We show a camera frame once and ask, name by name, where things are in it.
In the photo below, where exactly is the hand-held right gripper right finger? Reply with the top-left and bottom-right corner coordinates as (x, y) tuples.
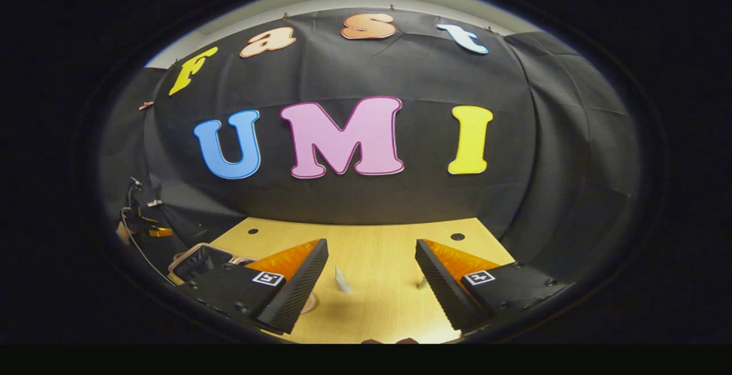
(415, 238), (572, 333)

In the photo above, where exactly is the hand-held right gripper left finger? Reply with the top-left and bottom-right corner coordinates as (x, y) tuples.
(182, 238), (330, 336)

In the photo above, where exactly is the black backdrop cloth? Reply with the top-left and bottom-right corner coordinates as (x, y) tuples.
(97, 8), (641, 307)

